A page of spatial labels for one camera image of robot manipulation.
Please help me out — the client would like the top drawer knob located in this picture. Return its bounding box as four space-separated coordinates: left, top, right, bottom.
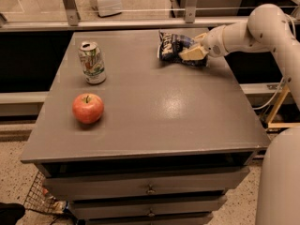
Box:
146 185 156 195

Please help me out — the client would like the blue chip bag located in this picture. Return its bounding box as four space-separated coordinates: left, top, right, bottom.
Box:
157 32 207 68

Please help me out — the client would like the grey drawer cabinet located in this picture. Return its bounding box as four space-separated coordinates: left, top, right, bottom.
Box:
22 30 269 225

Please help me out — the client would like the white green soda can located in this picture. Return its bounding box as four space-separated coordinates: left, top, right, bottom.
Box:
78 41 106 84

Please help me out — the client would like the wire basket on floor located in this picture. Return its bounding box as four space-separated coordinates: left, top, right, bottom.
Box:
23 172 68 215

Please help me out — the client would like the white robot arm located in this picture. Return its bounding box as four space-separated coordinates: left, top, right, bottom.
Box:
179 4 300 225

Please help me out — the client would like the metal railing frame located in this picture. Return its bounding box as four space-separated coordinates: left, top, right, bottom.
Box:
0 0 299 32

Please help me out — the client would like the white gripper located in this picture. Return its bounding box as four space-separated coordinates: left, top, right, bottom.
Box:
179 25 229 61

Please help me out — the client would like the wooden frame stand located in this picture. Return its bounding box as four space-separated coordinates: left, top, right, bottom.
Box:
265 84 300 129

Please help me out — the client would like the black object bottom left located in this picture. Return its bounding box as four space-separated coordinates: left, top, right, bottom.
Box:
0 202 25 225

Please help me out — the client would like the drawer knob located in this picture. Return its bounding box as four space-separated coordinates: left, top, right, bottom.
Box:
146 185 156 195
147 209 156 218

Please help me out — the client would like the red apple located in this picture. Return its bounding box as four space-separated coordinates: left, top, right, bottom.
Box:
72 93 104 125

